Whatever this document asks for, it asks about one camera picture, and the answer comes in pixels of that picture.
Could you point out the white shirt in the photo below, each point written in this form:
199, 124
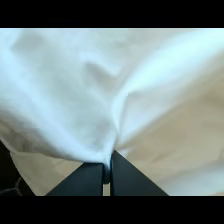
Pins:
110, 96

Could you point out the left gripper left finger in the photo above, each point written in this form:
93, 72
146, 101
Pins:
83, 181

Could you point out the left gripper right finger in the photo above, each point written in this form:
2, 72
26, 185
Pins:
130, 178

